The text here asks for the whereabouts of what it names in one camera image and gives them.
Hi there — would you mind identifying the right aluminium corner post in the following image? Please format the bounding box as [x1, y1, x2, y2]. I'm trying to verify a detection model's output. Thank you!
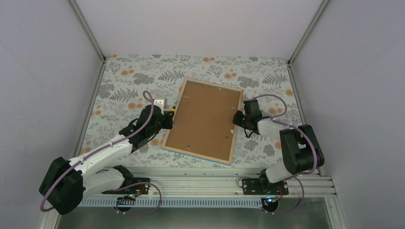
[288, 0, 331, 68]

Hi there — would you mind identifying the floral patterned table mat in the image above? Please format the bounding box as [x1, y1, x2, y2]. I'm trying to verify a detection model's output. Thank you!
[79, 54, 302, 168]

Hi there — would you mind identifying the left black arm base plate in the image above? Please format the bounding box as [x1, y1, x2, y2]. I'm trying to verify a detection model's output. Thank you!
[102, 177, 150, 195]

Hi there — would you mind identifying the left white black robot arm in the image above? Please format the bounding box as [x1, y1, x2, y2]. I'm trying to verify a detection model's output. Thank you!
[39, 105, 176, 215]

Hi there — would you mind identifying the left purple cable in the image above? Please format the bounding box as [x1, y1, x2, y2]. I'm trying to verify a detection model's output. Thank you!
[39, 91, 156, 212]

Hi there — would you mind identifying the aluminium corner post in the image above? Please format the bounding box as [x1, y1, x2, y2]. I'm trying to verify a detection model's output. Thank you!
[68, 0, 106, 63]
[288, 0, 331, 68]

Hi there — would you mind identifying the brown frame backing board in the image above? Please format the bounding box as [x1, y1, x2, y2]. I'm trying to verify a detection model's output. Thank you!
[165, 81, 240, 161]

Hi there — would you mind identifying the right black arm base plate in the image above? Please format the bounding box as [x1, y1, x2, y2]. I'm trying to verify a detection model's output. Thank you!
[236, 177, 289, 196]

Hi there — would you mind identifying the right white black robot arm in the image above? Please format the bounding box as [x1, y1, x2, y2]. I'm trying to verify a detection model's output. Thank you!
[233, 99, 325, 194]

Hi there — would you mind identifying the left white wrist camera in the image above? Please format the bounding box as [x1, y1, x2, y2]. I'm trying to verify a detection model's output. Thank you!
[153, 97, 168, 114]

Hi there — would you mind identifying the grey slotted cable duct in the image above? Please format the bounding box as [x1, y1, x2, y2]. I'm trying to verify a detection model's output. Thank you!
[78, 197, 265, 208]

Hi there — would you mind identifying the left aluminium corner post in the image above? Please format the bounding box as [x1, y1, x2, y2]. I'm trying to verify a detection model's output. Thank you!
[68, 0, 106, 63]

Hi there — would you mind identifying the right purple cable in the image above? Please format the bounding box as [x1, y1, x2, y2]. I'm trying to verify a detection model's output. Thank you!
[251, 94, 319, 216]

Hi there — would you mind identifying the teal wooden picture frame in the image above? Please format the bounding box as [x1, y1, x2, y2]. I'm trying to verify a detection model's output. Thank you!
[161, 77, 245, 166]

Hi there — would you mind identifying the purple cable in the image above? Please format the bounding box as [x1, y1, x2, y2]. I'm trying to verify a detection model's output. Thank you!
[39, 91, 156, 212]
[251, 94, 319, 216]

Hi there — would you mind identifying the aluminium mounting rail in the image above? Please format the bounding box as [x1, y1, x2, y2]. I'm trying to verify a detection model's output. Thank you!
[50, 172, 337, 199]

